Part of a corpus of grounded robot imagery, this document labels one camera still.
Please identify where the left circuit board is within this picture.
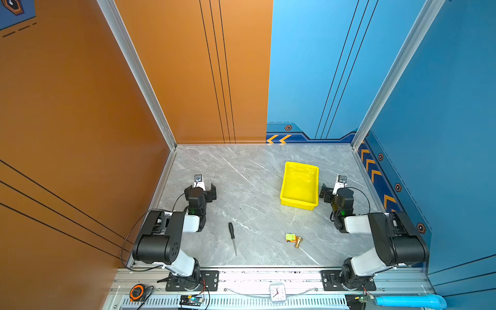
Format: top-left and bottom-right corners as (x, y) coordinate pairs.
(179, 295), (205, 309)

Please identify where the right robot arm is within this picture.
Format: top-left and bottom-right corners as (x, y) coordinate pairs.
(319, 185), (430, 290)

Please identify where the black handle screwdriver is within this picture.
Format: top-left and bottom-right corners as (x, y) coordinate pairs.
(228, 222), (238, 256)

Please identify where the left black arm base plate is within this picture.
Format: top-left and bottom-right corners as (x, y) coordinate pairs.
(165, 269), (220, 292)

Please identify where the circuit board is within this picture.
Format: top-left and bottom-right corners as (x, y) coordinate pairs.
(345, 295), (375, 310)
(179, 295), (205, 309)

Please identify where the right circuit board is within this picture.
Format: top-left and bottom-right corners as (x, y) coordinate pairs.
(345, 295), (375, 310)

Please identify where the aluminium corner post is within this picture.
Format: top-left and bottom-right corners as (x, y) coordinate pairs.
(351, 0), (445, 151)
(96, 0), (178, 151)

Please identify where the right aluminium corner post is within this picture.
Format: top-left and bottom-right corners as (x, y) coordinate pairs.
(351, 0), (445, 151)

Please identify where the orange black tape measure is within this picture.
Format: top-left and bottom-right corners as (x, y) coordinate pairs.
(129, 284), (147, 302)

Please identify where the yellow plastic bin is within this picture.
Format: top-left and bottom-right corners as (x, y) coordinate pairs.
(280, 161), (319, 211)

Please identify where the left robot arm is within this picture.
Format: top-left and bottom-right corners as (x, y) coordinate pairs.
(132, 185), (216, 290)

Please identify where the small brass fitting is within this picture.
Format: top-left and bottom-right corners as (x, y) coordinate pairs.
(294, 236), (303, 249)

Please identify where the aluminium front rail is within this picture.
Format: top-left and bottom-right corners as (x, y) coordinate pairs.
(102, 266), (435, 309)

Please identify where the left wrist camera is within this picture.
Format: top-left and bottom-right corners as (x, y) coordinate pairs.
(193, 174), (206, 191)

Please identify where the yellow green toy block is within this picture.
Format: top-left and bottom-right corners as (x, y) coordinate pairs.
(285, 234), (297, 243)

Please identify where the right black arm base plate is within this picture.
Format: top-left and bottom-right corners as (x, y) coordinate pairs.
(320, 269), (377, 291)

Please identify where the light blue tube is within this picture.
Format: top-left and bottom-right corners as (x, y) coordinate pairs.
(375, 294), (448, 309)

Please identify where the left aluminium corner post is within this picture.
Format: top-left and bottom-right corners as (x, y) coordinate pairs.
(96, 0), (178, 151)

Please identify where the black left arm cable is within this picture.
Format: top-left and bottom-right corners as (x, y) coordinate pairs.
(120, 192), (187, 273)

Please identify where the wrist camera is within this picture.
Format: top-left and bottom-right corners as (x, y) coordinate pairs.
(193, 174), (206, 191)
(333, 174), (347, 195)

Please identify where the small white clock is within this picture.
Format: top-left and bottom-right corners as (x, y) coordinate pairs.
(269, 283), (288, 303)

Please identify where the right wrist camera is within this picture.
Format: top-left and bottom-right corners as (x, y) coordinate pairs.
(333, 174), (347, 195)

